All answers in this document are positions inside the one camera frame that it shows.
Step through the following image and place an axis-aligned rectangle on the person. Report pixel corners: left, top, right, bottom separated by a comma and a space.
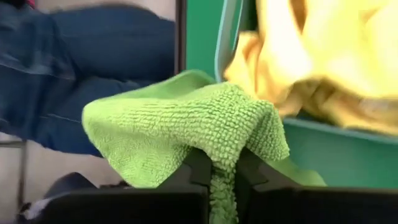
0, 2, 177, 158

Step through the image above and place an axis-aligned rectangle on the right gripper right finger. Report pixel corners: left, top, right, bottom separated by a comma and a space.
235, 147, 398, 224

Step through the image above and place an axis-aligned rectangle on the yellow microfiber towel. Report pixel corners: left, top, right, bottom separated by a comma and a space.
276, 77, 398, 137
223, 0, 398, 103

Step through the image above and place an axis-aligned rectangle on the green table mat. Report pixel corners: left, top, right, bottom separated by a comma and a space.
185, 0, 226, 78

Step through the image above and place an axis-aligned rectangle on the black metal table frame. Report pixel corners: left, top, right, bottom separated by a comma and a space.
174, 0, 188, 75

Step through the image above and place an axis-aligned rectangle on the person's shoe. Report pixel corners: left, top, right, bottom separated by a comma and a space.
18, 172, 102, 220

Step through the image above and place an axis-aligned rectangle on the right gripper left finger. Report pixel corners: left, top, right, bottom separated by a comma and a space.
37, 147, 216, 224

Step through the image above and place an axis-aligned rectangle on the grey metal leg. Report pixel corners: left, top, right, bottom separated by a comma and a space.
0, 139, 29, 215

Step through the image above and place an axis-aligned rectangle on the teal plastic bin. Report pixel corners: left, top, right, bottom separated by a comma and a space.
213, 0, 398, 190

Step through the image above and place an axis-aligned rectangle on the green microfiber towel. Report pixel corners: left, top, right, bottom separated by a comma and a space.
81, 68, 327, 224

